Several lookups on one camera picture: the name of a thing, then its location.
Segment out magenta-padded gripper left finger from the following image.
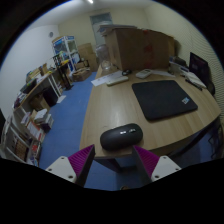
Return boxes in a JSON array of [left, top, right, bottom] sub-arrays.
[[45, 144, 96, 188]]

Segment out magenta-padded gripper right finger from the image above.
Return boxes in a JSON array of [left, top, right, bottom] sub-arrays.
[[132, 145, 182, 185]]

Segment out black computer mouse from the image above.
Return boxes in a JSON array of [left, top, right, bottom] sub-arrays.
[[99, 123, 144, 151]]

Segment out black mouse pad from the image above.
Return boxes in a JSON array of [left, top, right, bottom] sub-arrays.
[[131, 79, 199, 122]]

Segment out cluttered book shelf unit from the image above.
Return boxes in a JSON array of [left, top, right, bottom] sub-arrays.
[[0, 106, 54, 168]]

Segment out black pen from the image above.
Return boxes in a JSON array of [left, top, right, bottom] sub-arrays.
[[185, 78, 203, 92]]

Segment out black metal stand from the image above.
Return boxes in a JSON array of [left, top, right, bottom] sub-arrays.
[[53, 53, 74, 91]]

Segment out open white notebook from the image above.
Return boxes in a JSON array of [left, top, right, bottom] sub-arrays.
[[181, 70, 208, 89]]

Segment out open cardboard box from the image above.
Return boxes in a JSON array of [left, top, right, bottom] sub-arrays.
[[71, 68, 92, 83]]

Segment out white paper sheet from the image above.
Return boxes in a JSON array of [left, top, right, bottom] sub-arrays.
[[151, 68, 176, 79], [90, 70, 124, 87]]

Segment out white flat oblong device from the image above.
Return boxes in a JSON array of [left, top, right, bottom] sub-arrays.
[[105, 75, 130, 87]]

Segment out black monitor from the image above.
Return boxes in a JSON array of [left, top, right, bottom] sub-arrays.
[[188, 51, 211, 88]]

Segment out stacked brown cardboard boxes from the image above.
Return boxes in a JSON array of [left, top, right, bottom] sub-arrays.
[[77, 42, 99, 73]]

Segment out blue white glass cabinet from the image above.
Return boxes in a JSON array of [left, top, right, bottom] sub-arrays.
[[51, 35, 81, 73]]

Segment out clear glass jar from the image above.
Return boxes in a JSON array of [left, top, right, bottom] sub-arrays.
[[95, 43, 113, 71]]

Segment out large brown cardboard box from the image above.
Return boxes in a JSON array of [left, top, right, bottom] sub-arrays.
[[101, 26, 176, 72]]

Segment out grey door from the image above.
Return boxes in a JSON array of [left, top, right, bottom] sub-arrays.
[[89, 12, 114, 48]]

